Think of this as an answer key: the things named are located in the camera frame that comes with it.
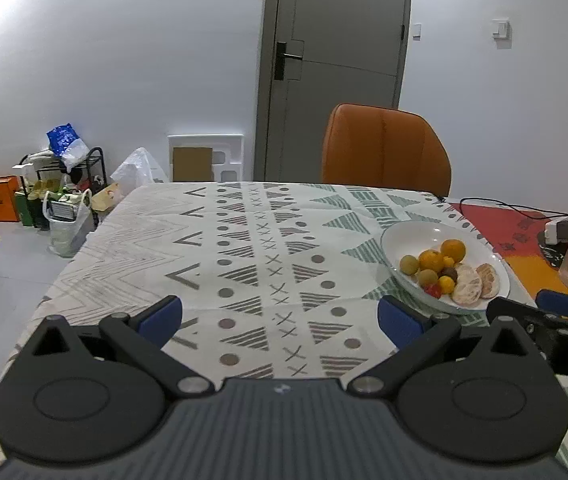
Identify white power adapter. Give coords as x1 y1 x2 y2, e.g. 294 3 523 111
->
544 217 568 246

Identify black metal rack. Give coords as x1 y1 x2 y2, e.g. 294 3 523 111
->
19 147 107 231

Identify grey door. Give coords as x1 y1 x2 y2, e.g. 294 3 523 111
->
254 0 413 183

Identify white foam packaging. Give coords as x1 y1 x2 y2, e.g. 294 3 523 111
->
167 133 244 183

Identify green box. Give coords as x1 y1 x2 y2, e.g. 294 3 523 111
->
14 191 35 227

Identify black door handle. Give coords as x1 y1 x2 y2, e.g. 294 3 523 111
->
274 40 305 82

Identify black cable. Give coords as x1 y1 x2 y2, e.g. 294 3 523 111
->
429 191 568 221

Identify white plate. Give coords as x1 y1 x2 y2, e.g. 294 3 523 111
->
381 221 512 311

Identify orange leather chair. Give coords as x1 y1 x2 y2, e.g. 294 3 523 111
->
321 104 452 198

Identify brown cardboard sheet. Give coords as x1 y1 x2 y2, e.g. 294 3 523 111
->
172 146 214 182

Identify blue and white bag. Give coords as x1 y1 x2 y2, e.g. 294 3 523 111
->
46 123 89 171

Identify clear plastic bag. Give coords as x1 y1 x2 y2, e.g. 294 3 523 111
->
110 147 167 196

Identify bread pieces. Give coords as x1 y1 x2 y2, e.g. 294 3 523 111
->
451 264 483 307

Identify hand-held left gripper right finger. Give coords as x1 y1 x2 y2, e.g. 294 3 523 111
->
348 295 541 402

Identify beige bag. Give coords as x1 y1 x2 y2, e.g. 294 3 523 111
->
90 183 125 212

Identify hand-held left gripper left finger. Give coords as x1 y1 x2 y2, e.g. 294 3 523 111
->
23 295 217 402

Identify peeled pomelo piece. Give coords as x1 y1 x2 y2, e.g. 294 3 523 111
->
476 263 501 300

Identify red table mat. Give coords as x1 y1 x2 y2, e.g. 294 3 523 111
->
448 199 568 311

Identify patterned tablecloth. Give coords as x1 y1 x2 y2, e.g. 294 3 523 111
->
0 181 568 478

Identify white plastic shopping bag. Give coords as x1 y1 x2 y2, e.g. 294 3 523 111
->
43 189 94 258

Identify large orange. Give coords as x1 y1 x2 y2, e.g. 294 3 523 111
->
440 239 466 263
419 250 445 272

